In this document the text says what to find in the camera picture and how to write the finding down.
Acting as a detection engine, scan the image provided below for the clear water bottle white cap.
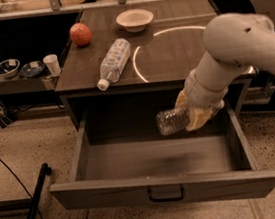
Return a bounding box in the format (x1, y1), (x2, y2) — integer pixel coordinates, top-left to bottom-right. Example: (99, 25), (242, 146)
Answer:
(97, 38), (132, 91)

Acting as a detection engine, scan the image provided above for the black drawer handle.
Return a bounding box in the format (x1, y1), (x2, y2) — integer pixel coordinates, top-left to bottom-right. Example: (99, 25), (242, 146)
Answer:
(147, 185), (185, 203)

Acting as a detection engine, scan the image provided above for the dark wooden cabinet counter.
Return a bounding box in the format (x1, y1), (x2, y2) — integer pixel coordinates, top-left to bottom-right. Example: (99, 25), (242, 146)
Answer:
(56, 0), (217, 141)

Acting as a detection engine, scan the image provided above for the open grey drawer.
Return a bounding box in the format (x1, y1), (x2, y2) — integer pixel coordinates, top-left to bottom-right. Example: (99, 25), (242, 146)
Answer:
(50, 107), (275, 209)

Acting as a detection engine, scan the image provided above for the silver metal bowl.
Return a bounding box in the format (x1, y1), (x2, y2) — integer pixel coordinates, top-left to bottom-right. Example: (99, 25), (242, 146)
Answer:
(0, 58), (21, 78)

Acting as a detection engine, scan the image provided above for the red apple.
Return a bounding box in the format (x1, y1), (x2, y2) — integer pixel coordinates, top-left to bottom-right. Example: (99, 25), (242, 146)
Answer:
(69, 23), (92, 47)

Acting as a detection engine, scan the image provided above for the black floor cable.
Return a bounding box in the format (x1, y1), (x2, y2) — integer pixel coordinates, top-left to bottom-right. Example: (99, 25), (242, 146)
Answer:
(0, 135), (60, 219)

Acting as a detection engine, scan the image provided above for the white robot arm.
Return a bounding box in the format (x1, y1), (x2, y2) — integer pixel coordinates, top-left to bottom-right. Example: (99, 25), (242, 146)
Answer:
(175, 13), (275, 131)

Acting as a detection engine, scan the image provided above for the grey side shelf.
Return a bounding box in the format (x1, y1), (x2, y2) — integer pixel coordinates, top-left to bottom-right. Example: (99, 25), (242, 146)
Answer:
(0, 75), (59, 95)

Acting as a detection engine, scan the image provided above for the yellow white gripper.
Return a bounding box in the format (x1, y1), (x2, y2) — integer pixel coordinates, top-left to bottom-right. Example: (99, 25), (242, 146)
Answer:
(175, 70), (228, 132)

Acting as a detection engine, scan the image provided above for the clear plastic bottle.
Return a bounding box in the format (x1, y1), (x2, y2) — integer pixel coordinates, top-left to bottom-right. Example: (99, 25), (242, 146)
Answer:
(156, 106), (190, 136)

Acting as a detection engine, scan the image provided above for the black stand leg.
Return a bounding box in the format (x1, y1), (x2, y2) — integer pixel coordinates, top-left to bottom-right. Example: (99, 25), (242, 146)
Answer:
(27, 163), (52, 219)

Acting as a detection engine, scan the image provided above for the white paper cup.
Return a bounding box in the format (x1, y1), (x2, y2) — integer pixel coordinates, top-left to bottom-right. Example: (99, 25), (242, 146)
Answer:
(43, 54), (61, 75)

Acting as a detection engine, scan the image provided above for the white paper bowl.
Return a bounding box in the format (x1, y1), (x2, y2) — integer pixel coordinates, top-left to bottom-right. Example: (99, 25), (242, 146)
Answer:
(116, 8), (154, 33)

